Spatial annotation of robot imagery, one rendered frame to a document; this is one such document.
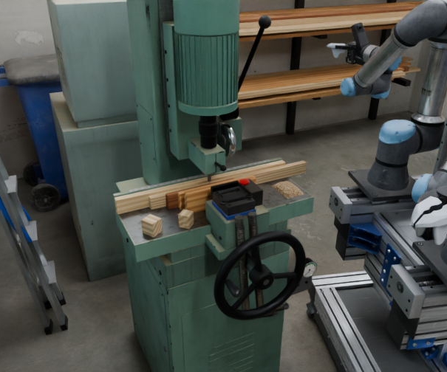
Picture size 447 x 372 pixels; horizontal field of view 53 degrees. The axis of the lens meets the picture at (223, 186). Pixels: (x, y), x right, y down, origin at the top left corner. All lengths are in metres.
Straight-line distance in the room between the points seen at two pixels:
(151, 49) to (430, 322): 1.15
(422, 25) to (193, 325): 1.21
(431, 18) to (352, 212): 0.71
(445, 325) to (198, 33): 1.08
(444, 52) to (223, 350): 1.27
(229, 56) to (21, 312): 1.76
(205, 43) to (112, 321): 1.54
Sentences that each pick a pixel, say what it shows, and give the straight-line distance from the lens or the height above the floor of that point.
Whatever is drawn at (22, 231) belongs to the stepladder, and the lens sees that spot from 2.03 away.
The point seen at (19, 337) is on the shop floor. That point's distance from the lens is 2.41.
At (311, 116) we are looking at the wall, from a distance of 4.53.
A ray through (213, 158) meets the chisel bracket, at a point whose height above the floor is 1.05.
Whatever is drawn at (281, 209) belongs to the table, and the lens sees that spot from 1.42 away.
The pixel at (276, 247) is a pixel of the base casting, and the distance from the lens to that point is 1.50.
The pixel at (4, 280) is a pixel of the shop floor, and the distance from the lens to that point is 2.77.
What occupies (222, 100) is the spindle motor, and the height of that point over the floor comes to 1.24.
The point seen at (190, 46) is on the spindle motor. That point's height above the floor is 1.38.
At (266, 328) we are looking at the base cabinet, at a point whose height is 0.38.
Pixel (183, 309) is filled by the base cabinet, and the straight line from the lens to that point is 1.47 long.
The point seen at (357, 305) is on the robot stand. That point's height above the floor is 0.21.
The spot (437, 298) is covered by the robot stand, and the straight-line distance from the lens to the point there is 1.42.
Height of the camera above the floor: 1.62
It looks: 29 degrees down
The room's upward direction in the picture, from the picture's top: straight up
